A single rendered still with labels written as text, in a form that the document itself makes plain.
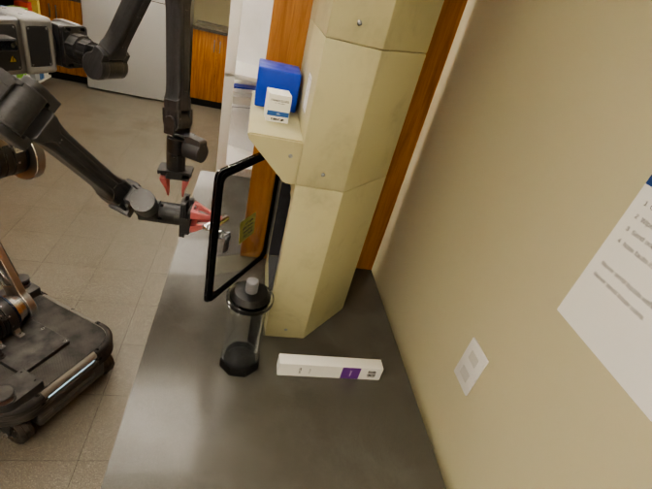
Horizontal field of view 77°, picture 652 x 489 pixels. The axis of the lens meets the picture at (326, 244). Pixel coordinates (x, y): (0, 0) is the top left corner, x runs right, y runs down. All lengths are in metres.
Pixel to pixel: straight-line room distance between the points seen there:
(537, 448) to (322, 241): 0.59
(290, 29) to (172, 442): 1.01
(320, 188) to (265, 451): 0.58
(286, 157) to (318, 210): 0.15
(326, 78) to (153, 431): 0.80
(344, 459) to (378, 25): 0.88
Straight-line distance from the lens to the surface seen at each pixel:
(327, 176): 0.91
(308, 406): 1.07
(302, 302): 1.11
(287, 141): 0.87
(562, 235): 0.82
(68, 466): 2.10
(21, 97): 0.88
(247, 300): 0.93
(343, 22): 0.84
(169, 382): 1.08
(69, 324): 2.25
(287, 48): 1.21
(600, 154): 0.80
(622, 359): 0.73
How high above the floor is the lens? 1.80
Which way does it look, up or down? 32 degrees down
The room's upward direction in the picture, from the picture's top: 15 degrees clockwise
